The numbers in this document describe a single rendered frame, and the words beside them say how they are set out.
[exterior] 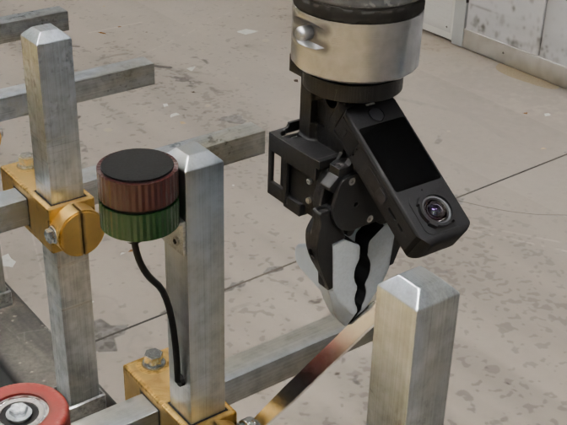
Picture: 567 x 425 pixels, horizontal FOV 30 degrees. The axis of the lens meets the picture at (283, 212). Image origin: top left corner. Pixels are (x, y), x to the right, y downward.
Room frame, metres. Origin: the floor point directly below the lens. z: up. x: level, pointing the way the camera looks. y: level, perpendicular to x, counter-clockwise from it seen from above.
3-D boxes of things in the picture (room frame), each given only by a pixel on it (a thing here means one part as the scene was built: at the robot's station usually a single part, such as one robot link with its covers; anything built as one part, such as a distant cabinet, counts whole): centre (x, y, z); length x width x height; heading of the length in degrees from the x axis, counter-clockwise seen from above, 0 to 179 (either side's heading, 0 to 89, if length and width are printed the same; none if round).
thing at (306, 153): (0.70, -0.04, 1.14); 0.09 x 0.08 x 0.12; 37
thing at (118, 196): (0.69, 0.11, 1.11); 0.06 x 0.06 x 0.02
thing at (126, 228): (0.69, 0.11, 1.08); 0.06 x 0.06 x 0.02
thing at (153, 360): (0.78, 0.12, 0.88); 0.02 x 0.02 x 0.01
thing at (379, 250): (0.71, -0.06, 1.03); 0.06 x 0.03 x 0.09; 37
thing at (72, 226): (0.94, 0.24, 0.95); 0.13 x 0.06 x 0.05; 37
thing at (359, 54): (0.70, -0.04, 1.22); 0.10 x 0.09 x 0.05; 127
